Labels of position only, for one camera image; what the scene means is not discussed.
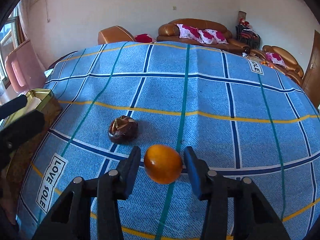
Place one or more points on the brown leather armchair right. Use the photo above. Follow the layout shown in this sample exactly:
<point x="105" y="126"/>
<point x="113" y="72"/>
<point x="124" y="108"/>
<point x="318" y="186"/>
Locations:
<point x="294" y="71"/>

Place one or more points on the pink floral cushion left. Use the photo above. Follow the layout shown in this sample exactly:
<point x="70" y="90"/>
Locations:
<point x="189" y="32"/>

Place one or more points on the dark mangosteen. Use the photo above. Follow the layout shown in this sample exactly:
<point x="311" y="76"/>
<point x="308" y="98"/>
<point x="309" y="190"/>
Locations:
<point x="123" y="129"/>

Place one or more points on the brown leather armchair left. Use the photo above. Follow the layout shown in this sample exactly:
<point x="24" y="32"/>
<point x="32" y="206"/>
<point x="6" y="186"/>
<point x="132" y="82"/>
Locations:
<point x="114" y="34"/>

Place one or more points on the gold metal tin tray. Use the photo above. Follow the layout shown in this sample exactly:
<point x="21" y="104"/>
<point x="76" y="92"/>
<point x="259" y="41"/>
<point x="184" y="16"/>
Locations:
<point x="36" y="100"/>

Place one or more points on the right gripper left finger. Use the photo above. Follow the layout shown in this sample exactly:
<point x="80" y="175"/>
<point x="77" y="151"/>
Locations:
<point x="116" y="184"/>

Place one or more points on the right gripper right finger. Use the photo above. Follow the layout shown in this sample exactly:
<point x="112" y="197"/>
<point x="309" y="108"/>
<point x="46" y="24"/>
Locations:
<point x="208" y="185"/>

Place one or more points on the pink floral cushion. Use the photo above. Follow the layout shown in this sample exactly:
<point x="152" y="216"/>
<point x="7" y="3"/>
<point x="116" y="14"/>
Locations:
<point x="189" y="32"/>
<point x="211" y="36"/>

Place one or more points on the small orange tangerine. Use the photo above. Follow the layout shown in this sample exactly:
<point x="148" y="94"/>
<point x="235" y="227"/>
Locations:
<point x="162" y="164"/>

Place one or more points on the pink cushion on armchair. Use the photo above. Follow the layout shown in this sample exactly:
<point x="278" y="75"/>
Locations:
<point x="275" y="59"/>

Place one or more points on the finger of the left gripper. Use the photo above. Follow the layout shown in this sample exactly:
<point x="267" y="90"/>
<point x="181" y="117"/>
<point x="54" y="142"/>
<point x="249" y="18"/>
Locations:
<point x="19" y="132"/>
<point x="12" y="106"/>

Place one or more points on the blue plaid tablecloth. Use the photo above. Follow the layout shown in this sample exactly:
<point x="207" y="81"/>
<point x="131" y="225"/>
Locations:
<point x="243" y="119"/>

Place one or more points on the pink electric kettle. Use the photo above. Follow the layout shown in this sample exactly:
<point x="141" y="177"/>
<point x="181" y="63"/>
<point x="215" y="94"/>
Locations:
<point x="24" y="69"/>

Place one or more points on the brown wooden door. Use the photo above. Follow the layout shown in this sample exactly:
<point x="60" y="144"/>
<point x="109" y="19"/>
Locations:
<point x="311" y="80"/>

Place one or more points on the person's left hand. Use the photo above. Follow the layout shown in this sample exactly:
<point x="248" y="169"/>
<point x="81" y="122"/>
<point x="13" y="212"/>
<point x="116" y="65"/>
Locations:
<point x="6" y="201"/>

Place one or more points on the coffee table with fruits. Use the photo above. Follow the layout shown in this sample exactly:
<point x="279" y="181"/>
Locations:
<point x="258" y="58"/>

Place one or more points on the window with frame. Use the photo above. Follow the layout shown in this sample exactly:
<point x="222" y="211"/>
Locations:
<point x="11" y="36"/>

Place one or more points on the red cushion on armchair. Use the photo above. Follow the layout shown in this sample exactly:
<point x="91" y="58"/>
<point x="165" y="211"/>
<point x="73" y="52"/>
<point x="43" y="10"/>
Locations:
<point x="144" y="38"/>

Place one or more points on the brown leather three-seat sofa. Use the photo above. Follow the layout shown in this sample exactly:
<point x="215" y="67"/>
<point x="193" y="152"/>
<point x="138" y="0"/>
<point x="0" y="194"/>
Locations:
<point x="170" y="32"/>

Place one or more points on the brown leather armchair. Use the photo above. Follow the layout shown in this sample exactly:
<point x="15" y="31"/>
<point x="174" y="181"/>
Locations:
<point x="114" y="34"/>
<point x="294" y="71"/>

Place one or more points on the stacked chairs with clothes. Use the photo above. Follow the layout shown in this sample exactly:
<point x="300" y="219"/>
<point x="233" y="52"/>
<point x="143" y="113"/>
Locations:
<point x="245" y="33"/>

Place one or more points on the pink floral cushion right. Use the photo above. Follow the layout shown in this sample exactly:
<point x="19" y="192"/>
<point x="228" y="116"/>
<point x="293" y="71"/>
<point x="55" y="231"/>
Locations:
<point x="211" y="36"/>

